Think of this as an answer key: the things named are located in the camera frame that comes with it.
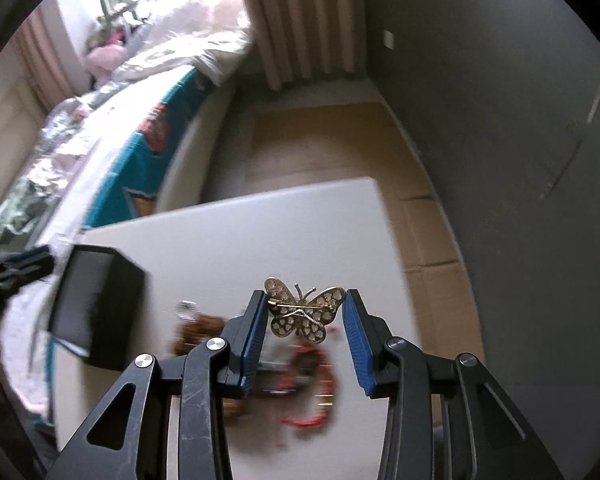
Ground pink curtain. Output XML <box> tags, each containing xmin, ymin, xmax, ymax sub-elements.
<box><xmin>244</xmin><ymin>0</ymin><xmax>366</xmax><ymax>91</ymax></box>
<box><xmin>12</xmin><ymin>10</ymin><xmax>74</xmax><ymax>110</ymax></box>

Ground white wall socket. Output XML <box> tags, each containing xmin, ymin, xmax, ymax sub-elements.
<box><xmin>382</xmin><ymin>30</ymin><xmax>394</xmax><ymax>50</ymax></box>

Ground black jewelry box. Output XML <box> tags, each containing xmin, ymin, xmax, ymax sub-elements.
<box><xmin>48</xmin><ymin>244</ymin><xmax>146</xmax><ymax>370</ymax></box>

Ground pink curtain right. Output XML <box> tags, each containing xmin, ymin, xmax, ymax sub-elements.
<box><xmin>244</xmin><ymin>0</ymin><xmax>366</xmax><ymax>91</ymax></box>

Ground white square table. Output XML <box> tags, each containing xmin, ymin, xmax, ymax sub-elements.
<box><xmin>84</xmin><ymin>178</ymin><xmax>419</xmax><ymax>479</ymax></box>

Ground beige padded headboard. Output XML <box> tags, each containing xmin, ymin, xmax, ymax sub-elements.
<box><xmin>0</xmin><ymin>79</ymin><xmax>46</xmax><ymax>212</ymax></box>

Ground white duvet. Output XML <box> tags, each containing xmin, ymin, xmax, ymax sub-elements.
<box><xmin>112</xmin><ymin>0</ymin><xmax>253</xmax><ymax>86</ymax></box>

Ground pink plush toy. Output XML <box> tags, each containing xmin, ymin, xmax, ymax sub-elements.
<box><xmin>85</xmin><ymin>44</ymin><xmax>126</xmax><ymax>79</ymax></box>

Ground red bead bracelet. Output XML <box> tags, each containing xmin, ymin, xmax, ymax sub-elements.
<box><xmin>270</xmin><ymin>336</ymin><xmax>339</xmax><ymax>428</ymax></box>

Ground pink curtain left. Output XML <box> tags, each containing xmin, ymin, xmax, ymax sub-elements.
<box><xmin>12</xmin><ymin>10</ymin><xmax>74</xmax><ymax>110</ymax></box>

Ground green patterned clothes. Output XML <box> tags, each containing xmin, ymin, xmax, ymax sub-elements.
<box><xmin>0</xmin><ymin>100</ymin><xmax>98</xmax><ymax>257</ymax></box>

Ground cardboard sheet on floor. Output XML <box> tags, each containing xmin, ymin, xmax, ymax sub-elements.
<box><xmin>244</xmin><ymin>102</ymin><xmax>483</xmax><ymax>358</ymax></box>

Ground dark grey wardrobe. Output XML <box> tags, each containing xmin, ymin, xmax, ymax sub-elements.
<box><xmin>365</xmin><ymin>0</ymin><xmax>600</xmax><ymax>479</ymax></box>

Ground bed with white blanket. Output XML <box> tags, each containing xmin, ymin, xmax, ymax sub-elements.
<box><xmin>0</xmin><ymin>62</ymin><xmax>217</xmax><ymax>411</ymax></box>

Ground gold butterfly brooch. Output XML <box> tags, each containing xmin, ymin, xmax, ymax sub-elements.
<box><xmin>264</xmin><ymin>278</ymin><xmax>346</xmax><ymax>344</ymax></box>

